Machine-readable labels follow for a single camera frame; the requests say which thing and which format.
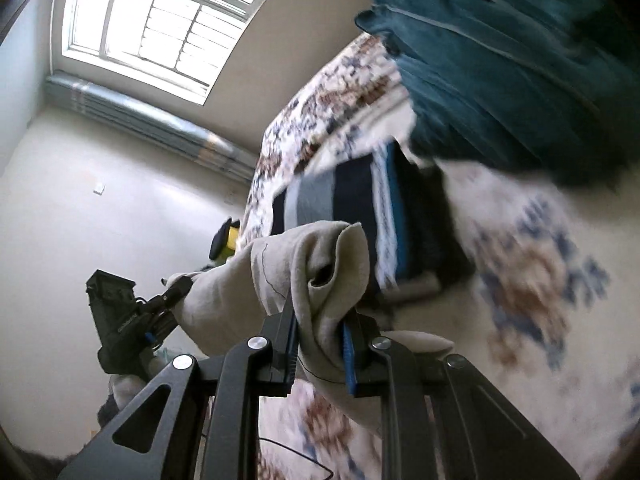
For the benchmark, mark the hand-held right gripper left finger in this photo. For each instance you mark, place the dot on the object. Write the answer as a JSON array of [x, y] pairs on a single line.
[[289, 345]]

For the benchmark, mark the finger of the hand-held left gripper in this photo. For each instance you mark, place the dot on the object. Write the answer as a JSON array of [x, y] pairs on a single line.
[[172, 292]]

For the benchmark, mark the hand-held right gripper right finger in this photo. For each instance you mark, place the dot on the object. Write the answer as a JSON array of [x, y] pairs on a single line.
[[350, 360]]

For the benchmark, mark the beige small garment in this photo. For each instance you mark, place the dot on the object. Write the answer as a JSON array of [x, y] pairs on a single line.
[[305, 280]]

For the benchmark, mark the striped folded clothes stack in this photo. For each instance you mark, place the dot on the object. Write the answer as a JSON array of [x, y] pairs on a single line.
[[370, 210]]

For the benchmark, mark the yellow black toy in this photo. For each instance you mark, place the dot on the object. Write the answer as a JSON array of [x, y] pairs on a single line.
[[225, 242]]

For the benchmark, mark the grey radiator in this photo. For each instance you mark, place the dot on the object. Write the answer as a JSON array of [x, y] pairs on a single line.
[[145, 120]]

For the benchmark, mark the floral printed bedsheet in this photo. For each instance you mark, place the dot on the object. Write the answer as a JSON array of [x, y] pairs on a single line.
[[525, 270]]

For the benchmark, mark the window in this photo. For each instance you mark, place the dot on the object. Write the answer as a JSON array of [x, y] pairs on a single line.
[[165, 20]]

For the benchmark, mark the teal fleece blanket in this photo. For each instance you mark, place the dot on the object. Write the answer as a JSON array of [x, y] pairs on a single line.
[[500, 60]]

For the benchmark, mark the white wall socket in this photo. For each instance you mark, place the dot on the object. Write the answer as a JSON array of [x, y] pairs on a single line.
[[99, 189]]

